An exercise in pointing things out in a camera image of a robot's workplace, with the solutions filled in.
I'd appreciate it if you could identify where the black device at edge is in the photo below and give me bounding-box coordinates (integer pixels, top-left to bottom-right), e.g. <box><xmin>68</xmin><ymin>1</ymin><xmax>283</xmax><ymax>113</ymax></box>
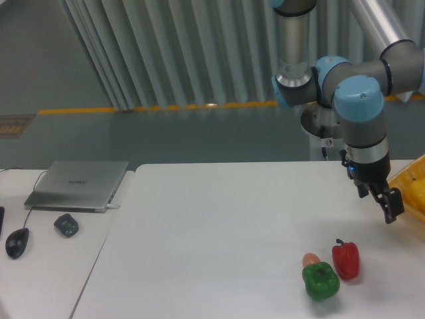
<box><xmin>0</xmin><ymin>206</ymin><xmax>5</xmax><ymax>236</ymax></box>

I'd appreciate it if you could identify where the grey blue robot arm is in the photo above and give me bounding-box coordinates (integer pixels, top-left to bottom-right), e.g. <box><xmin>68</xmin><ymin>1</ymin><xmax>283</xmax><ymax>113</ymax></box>
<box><xmin>270</xmin><ymin>1</ymin><xmax>424</xmax><ymax>223</ymax></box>

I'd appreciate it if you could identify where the yellow bread in basket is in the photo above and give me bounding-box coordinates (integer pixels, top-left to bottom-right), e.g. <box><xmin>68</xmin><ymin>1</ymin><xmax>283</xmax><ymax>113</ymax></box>
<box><xmin>409</xmin><ymin>179</ymin><xmax>425</xmax><ymax>213</ymax></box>

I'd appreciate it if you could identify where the red bell pepper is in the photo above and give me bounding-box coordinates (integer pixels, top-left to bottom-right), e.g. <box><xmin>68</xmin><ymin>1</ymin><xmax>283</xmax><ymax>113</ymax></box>
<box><xmin>331</xmin><ymin>239</ymin><xmax>360</xmax><ymax>280</ymax></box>

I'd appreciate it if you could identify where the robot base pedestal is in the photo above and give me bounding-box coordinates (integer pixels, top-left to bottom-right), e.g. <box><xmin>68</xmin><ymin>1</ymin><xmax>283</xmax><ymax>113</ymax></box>
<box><xmin>301</xmin><ymin>103</ymin><xmax>344</xmax><ymax>161</ymax></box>

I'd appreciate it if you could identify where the silver closed laptop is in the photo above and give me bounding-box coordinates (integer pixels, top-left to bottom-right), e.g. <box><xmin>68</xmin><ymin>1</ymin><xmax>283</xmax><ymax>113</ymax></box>
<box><xmin>24</xmin><ymin>161</ymin><xmax>128</xmax><ymax>213</ymax></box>

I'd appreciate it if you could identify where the brown floor sign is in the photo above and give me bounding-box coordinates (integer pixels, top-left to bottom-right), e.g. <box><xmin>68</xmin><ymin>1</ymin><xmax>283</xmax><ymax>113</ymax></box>
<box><xmin>0</xmin><ymin>114</ymin><xmax>36</xmax><ymax>138</ymax></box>

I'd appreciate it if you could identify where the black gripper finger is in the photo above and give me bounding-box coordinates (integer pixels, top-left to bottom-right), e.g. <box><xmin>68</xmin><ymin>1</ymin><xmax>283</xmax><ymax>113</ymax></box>
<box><xmin>386</xmin><ymin>187</ymin><xmax>404</xmax><ymax>219</ymax></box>
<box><xmin>369</xmin><ymin>184</ymin><xmax>396</xmax><ymax>224</ymax></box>

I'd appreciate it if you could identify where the yellow wicker basket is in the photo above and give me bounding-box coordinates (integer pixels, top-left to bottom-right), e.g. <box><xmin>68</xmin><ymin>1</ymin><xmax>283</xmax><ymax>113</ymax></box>
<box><xmin>388</xmin><ymin>155</ymin><xmax>424</xmax><ymax>223</ymax></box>

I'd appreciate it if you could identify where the black mouse cable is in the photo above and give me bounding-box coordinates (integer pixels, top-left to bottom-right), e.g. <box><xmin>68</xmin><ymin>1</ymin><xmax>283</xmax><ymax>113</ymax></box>
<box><xmin>0</xmin><ymin>167</ymin><xmax>50</xmax><ymax>231</ymax></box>

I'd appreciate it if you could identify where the black computer mouse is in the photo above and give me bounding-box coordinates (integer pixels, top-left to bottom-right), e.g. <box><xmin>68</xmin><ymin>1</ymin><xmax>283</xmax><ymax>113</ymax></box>
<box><xmin>5</xmin><ymin>227</ymin><xmax>30</xmax><ymax>259</ymax></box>

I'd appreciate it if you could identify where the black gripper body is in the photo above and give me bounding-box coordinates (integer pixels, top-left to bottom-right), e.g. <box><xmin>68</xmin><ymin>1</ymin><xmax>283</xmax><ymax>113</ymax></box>
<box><xmin>340</xmin><ymin>150</ymin><xmax>390</xmax><ymax>199</ymax></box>

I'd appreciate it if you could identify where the small black controller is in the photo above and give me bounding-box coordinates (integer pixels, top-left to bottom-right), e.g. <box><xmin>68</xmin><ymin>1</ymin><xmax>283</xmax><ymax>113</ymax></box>
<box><xmin>54</xmin><ymin>213</ymin><xmax>79</xmax><ymax>238</ymax></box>

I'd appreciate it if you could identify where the brown egg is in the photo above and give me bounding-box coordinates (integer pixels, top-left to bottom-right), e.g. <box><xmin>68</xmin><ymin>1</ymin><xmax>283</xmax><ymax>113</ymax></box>
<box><xmin>302</xmin><ymin>253</ymin><xmax>321</xmax><ymax>267</ymax></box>

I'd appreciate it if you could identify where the green bell pepper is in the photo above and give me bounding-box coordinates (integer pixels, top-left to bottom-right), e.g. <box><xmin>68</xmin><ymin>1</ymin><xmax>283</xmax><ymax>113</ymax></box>
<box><xmin>301</xmin><ymin>262</ymin><xmax>340</xmax><ymax>301</ymax></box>

